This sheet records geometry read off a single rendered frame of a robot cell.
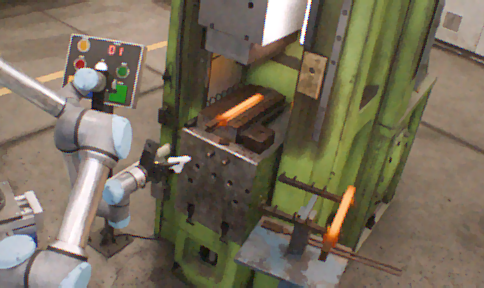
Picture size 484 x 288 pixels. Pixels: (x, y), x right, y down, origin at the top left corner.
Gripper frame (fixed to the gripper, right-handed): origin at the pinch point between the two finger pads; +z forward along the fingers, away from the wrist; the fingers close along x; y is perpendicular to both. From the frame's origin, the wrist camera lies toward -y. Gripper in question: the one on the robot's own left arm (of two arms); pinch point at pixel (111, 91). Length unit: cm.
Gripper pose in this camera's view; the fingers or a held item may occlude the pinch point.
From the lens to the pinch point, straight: 218.7
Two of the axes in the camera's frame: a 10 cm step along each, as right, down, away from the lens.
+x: -9.8, -1.9, 0.5
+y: 1.9, -9.8, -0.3
